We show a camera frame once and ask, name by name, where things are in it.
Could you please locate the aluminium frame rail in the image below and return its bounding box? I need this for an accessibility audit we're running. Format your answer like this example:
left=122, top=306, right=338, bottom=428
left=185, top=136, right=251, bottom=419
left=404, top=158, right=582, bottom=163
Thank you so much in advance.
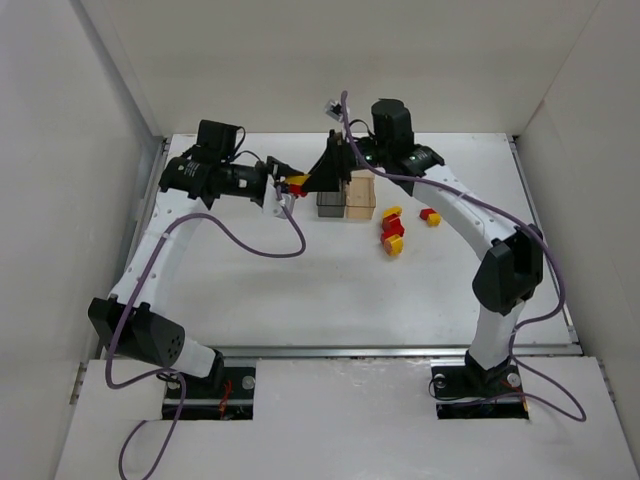
left=214, top=343, right=583, bottom=359

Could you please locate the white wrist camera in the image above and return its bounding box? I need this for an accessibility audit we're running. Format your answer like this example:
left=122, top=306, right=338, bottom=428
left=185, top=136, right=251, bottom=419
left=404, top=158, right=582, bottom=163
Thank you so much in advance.
left=262, top=185, right=295, bottom=219
left=324, top=100, right=343, bottom=121

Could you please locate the yellow lego brick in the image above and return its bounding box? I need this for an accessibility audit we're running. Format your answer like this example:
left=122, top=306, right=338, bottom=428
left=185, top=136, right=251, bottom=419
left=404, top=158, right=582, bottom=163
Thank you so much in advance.
left=285, top=175, right=309, bottom=186
left=426, top=213, right=442, bottom=227

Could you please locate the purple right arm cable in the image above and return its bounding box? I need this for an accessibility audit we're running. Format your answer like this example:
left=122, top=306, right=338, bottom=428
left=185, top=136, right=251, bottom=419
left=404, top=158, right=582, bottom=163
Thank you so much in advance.
left=338, top=89, right=587, bottom=424

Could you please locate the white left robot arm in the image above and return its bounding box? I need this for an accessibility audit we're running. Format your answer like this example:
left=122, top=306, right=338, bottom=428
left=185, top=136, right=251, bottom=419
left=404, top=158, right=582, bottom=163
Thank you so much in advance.
left=88, top=120, right=300, bottom=389

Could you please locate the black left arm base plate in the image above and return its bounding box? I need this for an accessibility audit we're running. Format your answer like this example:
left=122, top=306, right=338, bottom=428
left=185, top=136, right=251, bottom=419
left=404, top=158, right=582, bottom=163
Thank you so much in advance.
left=179, top=359, right=256, bottom=421

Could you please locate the red curved lego brick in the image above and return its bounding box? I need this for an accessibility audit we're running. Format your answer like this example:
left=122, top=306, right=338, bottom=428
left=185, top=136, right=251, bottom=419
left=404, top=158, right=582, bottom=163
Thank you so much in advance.
left=419, top=208, right=435, bottom=220

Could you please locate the lower red yellow lego stack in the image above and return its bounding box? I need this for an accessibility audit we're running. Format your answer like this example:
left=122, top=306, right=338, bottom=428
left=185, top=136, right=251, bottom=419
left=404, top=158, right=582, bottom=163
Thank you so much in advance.
left=380, top=231, right=404, bottom=257

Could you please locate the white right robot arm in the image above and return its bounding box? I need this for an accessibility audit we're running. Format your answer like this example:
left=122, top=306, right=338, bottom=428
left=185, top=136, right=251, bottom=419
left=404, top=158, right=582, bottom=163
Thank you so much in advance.
left=300, top=99, right=543, bottom=391

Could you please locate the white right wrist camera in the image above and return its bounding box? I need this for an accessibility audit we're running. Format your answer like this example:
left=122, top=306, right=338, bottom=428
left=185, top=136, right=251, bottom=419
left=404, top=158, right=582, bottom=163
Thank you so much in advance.
left=324, top=100, right=343, bottom=121

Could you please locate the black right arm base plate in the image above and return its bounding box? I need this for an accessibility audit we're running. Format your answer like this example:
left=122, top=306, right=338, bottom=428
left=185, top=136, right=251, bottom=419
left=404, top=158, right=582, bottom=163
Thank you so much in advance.
left=429, top=364, right=529, bottom=420

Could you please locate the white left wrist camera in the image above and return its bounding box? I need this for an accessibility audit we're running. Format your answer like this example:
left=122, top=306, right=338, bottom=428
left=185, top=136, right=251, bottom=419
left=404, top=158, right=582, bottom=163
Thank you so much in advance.
left=262, top=185, right=295, bottom=219

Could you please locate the clear tan plastic container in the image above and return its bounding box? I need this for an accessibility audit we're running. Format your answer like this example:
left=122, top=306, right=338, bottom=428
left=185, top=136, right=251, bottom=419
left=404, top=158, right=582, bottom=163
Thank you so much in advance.
left=345, top=171, right=376, bottom=220

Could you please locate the smoky grey plastic container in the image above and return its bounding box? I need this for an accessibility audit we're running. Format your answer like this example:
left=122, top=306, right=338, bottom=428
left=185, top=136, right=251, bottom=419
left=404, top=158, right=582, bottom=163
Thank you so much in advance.
left=316, top=191, right=346, bottom=218

